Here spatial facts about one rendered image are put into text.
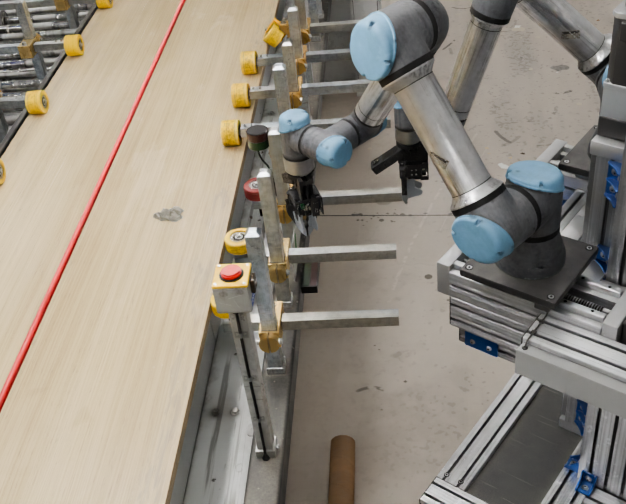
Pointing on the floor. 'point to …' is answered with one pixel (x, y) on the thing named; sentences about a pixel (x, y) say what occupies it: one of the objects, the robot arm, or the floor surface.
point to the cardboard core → (342, 470)
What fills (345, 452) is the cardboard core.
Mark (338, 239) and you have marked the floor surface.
